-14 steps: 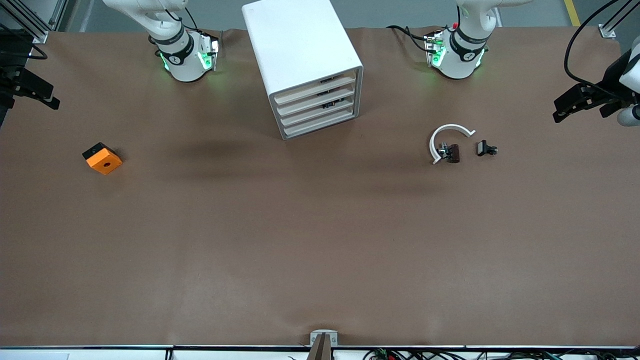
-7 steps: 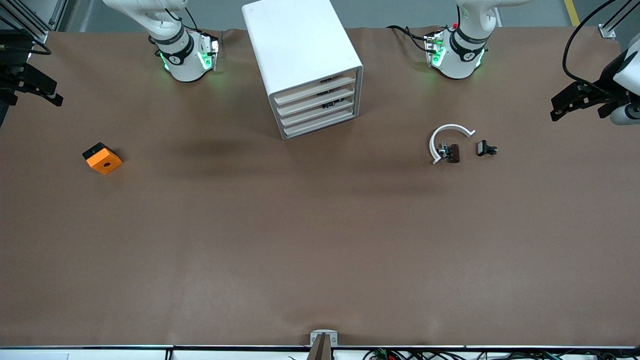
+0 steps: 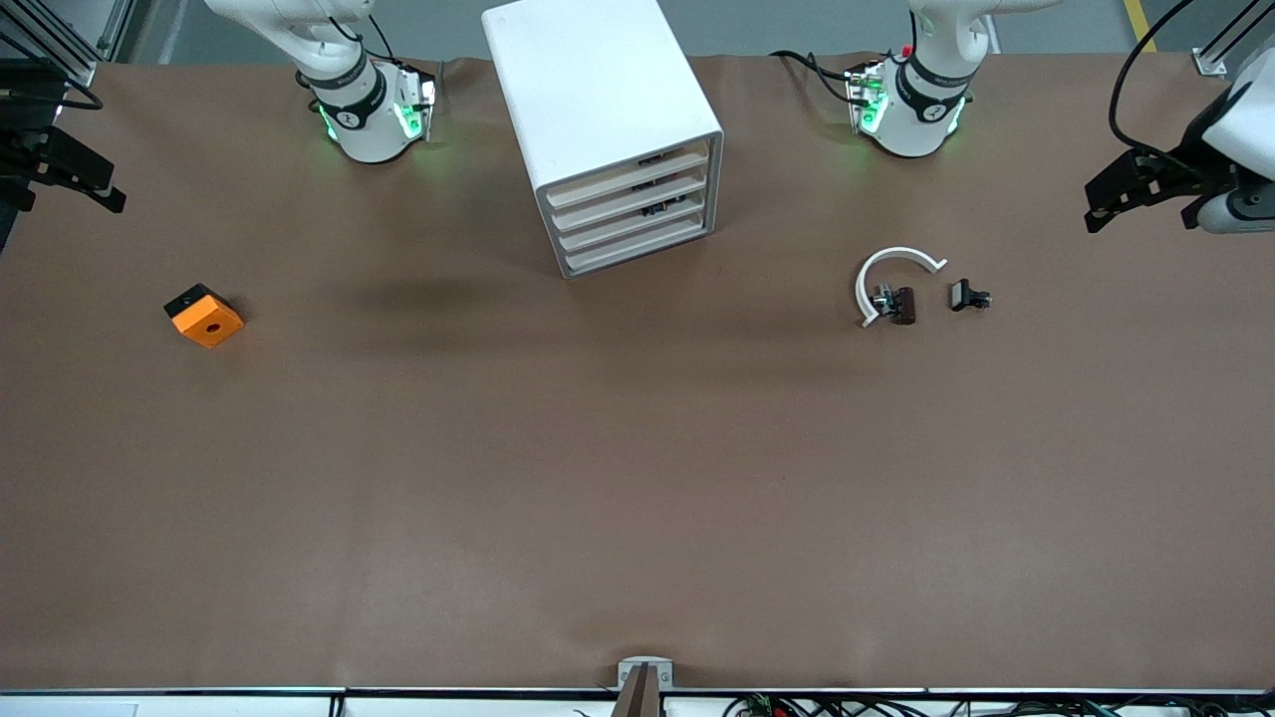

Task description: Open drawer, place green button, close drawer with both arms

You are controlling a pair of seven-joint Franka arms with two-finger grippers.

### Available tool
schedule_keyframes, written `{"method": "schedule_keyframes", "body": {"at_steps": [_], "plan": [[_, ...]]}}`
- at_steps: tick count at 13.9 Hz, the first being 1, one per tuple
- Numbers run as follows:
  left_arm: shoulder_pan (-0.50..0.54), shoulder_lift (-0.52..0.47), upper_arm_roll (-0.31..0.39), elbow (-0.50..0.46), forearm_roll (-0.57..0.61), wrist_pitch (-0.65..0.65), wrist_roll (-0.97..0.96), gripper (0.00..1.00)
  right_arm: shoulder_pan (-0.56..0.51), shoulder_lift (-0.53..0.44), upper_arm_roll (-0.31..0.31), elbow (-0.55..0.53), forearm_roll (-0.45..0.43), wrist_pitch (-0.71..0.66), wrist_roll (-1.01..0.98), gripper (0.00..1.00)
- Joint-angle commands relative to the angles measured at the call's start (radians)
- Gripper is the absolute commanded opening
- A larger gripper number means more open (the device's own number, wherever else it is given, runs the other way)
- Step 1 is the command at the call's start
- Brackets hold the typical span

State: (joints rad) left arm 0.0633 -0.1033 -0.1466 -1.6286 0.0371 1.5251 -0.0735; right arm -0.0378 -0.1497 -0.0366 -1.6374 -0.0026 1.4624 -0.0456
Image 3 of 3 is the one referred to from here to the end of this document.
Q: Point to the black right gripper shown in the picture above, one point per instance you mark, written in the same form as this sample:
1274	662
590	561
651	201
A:
22	149

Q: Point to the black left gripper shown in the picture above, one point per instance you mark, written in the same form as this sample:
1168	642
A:
1182	167

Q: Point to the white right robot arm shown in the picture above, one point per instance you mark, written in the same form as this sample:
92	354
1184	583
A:
364	124

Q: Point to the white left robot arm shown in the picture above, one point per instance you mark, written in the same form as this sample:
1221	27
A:
921	112

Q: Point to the small black clip component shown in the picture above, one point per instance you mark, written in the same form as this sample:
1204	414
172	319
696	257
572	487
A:
963	295

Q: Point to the orange box with black side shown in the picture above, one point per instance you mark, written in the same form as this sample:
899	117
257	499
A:
209	324

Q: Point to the white curved plastic piece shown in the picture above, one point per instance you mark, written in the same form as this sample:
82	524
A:
901	255

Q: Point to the dark brown small component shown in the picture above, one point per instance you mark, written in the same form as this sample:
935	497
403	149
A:
902	305

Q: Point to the brown table cover sheet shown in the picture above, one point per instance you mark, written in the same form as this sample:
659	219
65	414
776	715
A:
637	498

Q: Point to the aluminium frame profile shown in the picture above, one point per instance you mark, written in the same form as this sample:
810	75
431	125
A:
1209	64
79	75

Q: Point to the grey metal bracket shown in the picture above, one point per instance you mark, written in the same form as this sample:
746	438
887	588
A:
629	671

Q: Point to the brown camera mount bar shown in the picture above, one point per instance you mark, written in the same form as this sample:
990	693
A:
637	699

